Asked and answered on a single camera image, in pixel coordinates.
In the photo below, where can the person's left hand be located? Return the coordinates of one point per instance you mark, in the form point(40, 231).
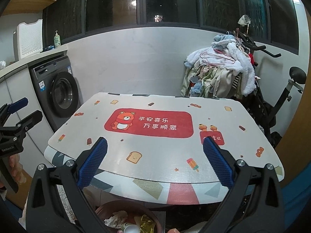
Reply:
point(17, 170)

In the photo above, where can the table with patterned cloth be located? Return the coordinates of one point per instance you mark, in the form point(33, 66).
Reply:
point(155, 155)

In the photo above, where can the white counter cabinet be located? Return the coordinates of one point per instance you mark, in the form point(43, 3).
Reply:
point(17, 87)

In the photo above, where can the pile of clothes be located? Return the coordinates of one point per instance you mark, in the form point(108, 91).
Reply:
point(218, 77)

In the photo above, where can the black exercise bike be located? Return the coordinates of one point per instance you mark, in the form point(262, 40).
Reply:
point(281, 102)

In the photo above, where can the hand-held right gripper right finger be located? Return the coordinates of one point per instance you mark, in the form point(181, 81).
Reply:
point(218, 161)

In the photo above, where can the patterned foam-mat table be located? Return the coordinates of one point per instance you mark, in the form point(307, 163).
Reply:
point(145, 187)

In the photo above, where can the white tissue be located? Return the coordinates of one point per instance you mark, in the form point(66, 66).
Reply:
point(116, 219)

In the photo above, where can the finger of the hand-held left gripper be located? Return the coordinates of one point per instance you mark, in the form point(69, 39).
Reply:
point(18, 104)
point(31, 119)

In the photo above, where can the small blue cloth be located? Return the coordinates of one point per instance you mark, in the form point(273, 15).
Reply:
point(49, 48)

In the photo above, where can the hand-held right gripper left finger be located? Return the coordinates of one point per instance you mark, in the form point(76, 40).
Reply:
point(93, 160)

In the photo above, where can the green soap pump bottle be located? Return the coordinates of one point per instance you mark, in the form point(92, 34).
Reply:
point(57, 41)

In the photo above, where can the brown trash bin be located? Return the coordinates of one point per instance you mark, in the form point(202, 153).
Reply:
point(114, 207)

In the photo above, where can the dark sliding window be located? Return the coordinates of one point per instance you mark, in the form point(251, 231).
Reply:
point(170, 0)

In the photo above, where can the grey washing machine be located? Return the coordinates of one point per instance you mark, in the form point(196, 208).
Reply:
point(60, 94)

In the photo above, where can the dark blue cloth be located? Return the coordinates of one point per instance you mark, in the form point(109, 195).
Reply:
point(296, 199)

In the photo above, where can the white perforated laundry basket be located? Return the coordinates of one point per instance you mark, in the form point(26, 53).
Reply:
point(29, 41)

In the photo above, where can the gold foil wrapper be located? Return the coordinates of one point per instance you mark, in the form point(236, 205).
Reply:
point(145, 224)

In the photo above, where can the white hanging cloth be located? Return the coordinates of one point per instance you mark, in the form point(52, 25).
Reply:
point(243, 20)

